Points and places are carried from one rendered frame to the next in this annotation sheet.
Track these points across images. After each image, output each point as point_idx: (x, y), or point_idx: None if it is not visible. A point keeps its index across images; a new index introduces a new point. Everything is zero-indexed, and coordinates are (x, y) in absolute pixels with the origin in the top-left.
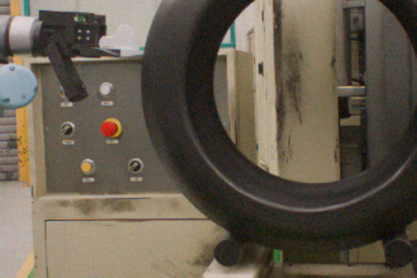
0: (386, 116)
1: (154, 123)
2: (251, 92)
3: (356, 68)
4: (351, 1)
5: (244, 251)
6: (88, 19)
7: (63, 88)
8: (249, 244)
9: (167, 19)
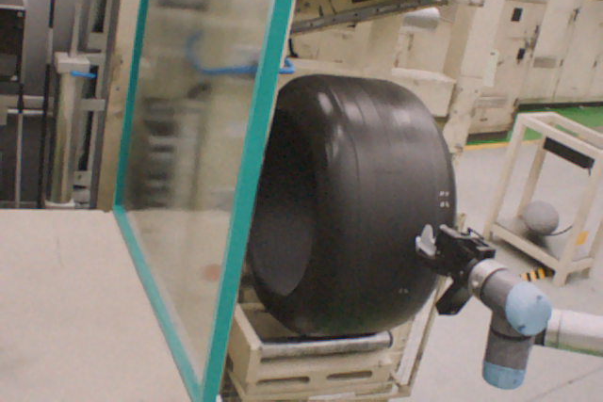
0: (94, 208)
1: (438, 282)
2: None
3: None
4: (97, 99)
5: (315, 356)
6: (470, 234)
7: (463, 307)
8: (287, 357)
9: (456, 203)
